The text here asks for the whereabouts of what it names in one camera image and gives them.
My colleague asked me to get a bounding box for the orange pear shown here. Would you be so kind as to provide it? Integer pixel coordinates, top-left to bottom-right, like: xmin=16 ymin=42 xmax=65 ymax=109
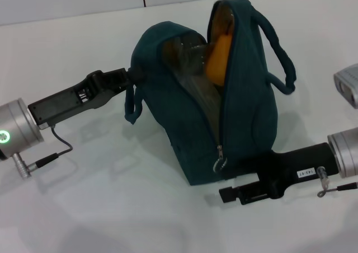
xmin=205 ymin=33 xmax=233 ymax=87

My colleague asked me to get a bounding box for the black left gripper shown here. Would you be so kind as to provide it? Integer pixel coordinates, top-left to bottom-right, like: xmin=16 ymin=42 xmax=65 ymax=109
xmin=27 ymin=65 xmax=145 ymax=130

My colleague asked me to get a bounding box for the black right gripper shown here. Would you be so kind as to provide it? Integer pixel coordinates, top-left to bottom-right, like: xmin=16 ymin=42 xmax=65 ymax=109
xmin=218 ymin=142 xmax=341 ymax=207

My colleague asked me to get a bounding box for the teal insulated lunch bag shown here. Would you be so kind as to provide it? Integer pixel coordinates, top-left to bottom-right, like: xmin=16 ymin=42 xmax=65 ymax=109
xmin=124 ymin=0 xmax=296 ymax=186

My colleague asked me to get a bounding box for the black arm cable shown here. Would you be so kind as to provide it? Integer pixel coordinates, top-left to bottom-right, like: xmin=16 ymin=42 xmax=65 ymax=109
xmin=317 ymin=166 xmax=358 ymax=198
xmin=12 ymin=125 xmax=74 ymax=179

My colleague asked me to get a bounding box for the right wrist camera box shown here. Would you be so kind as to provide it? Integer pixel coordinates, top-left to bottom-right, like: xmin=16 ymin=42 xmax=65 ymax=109
xmin=333 ymin=63 xmax=358 ymax=110

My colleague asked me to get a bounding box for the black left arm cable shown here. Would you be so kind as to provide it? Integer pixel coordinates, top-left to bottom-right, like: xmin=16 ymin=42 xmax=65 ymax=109
xmin=12 ymin=125 xmax=74 ymax=179

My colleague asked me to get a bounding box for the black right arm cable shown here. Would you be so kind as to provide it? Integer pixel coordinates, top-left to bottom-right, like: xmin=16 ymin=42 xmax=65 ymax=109
xmin=317 ymin=166 xmax=358 ymax=198

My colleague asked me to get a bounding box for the silver zipper pull ring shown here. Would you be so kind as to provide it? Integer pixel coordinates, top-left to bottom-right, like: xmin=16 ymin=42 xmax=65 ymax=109
xmin=211 ymin=144 xmax=229 ymax=174

